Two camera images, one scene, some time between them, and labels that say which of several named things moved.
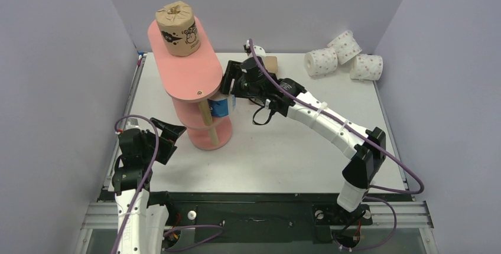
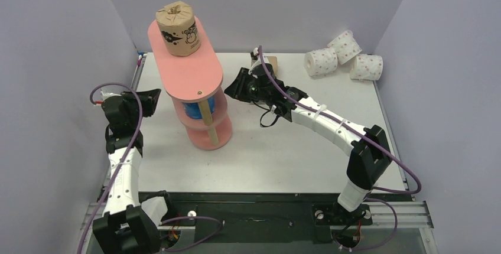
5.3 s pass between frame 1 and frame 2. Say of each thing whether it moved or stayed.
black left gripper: moved
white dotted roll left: stayed
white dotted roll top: stayed
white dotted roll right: stayed
